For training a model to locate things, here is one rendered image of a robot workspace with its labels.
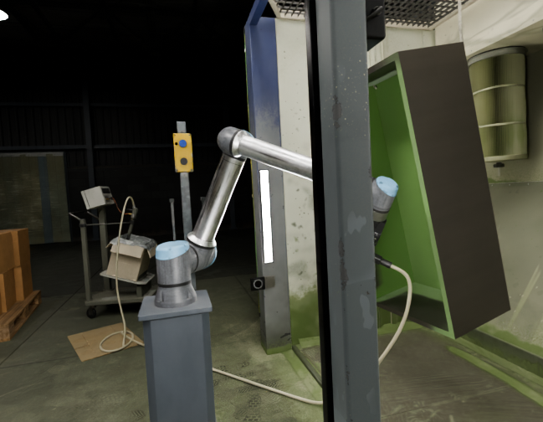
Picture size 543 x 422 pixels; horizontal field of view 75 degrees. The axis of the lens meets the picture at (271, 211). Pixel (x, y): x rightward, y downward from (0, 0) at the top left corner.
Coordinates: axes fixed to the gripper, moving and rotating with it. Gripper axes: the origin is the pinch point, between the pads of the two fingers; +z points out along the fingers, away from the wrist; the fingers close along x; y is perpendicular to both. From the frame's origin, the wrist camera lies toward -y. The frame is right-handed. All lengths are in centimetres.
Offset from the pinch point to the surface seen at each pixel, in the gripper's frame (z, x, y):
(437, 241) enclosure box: -17.5, 4.3, 28.4
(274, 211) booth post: 37, 55, -63
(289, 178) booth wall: 18, 71, -63
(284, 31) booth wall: -65, 109, -103
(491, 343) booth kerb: 69, 64, 92
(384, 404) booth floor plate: 70, -13, 41
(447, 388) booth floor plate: 68, 13, 68
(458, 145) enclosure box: -50, 29, 21
